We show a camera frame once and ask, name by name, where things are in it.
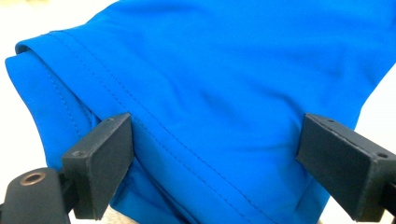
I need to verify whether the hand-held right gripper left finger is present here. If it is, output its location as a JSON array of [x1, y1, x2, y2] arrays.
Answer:
[[61, 112, 135, 221]]

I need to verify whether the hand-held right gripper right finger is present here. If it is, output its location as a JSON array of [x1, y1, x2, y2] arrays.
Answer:
[[295, 112, 396, 223]]

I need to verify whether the blue t-shirt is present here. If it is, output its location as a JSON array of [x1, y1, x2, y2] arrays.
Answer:
[[4, 0, 396, 224]]

